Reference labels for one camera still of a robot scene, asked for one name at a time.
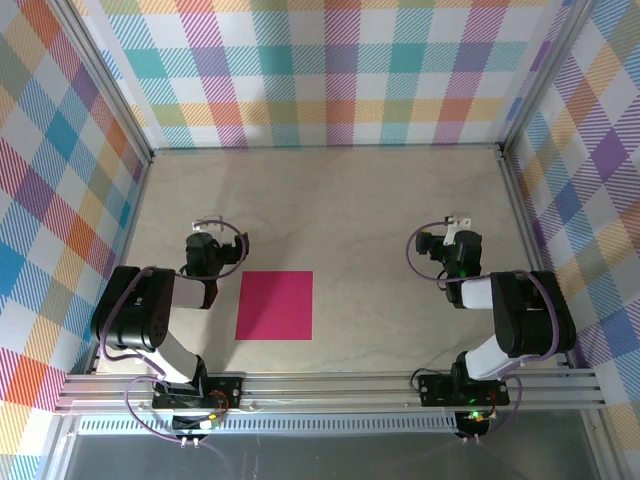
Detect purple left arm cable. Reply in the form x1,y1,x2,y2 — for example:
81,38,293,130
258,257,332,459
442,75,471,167
98,218,250,444

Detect black connector box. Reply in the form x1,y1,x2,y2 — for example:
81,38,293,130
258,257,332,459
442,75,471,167
172,412,221,442
455,409,494,441

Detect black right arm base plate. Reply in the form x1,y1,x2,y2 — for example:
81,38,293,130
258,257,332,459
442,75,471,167
417,372,511,407

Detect grey metal panel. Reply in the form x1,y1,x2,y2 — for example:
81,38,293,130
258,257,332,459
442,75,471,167
47,432,609,480

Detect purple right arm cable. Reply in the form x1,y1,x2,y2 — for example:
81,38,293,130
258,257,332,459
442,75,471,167
405,225,561,444

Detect aluminium side rail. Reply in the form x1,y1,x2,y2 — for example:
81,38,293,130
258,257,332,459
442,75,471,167
84,152,155,376
498,149,575,370

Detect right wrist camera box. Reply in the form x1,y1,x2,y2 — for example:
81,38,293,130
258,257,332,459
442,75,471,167
443,214,472,246

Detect thin aluminium wall rail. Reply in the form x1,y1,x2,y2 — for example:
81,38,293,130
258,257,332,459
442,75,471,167
149,142,504,151

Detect slotted grey cable duct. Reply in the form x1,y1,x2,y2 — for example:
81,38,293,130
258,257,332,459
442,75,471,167
77,417,461,436

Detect pink square paper sheet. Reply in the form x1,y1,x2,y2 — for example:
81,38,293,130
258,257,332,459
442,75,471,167
234,270,315,342

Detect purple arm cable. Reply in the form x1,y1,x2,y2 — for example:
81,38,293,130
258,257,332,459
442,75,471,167
405,225,561,444
98,218,250,444

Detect aluminium frame post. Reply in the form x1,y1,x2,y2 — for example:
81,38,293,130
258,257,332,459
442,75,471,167
52,0,156,166
497,0,599,159

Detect long aluminium base rail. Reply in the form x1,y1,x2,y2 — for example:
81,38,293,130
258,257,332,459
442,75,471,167
54,368,606,414

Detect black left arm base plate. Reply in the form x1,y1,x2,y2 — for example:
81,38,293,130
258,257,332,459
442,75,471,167
151,374,245,409

